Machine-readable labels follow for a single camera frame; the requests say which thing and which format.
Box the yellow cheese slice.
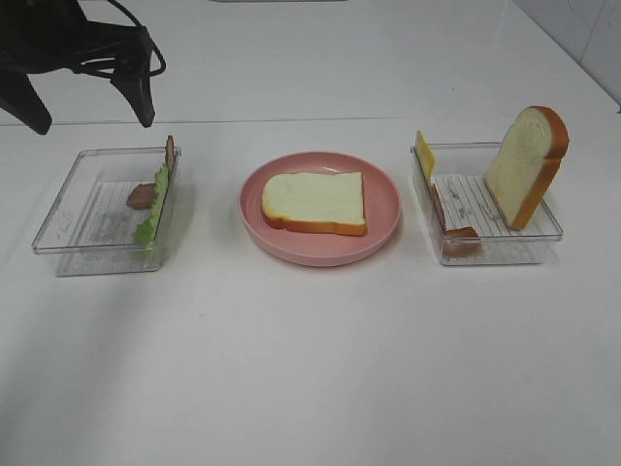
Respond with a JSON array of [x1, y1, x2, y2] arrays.
[[414, 130, 436, 186]]

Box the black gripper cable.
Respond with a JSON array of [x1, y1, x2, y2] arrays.
[[72, 0, 167, 78]]

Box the upright bread slice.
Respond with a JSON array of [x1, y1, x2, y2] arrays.
[[484, 106, 569, 230]]

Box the pink round plate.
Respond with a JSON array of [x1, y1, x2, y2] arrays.
[[239, 151, 402, 267]]

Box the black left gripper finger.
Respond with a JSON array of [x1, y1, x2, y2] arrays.
[[111, 76, 155, 128], [1, 70, 52, 135]]

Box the clear plastic right container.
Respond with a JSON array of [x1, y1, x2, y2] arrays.
[[410, 142, 563, 266]]

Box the green lettuce leaf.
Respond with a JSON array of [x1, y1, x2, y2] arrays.
[[132, 163, 170, 246]]

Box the clear plastic container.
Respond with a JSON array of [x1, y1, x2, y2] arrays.
[[410, 142, 563, 266], [32, 147, 177, 277]]

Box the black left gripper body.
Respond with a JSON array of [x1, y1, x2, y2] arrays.
[[1, 1, 151, 80]]

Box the brown bacon strip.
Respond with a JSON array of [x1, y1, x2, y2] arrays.
[[431, 184, 481, 258], [126, 135, 177, 211]]

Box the bread slice with brown crust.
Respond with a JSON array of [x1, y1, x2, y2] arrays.
[[261, 172, 367, 236]]

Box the clear plastic left container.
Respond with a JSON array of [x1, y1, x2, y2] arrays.
[[32, 147, 177, 277]]

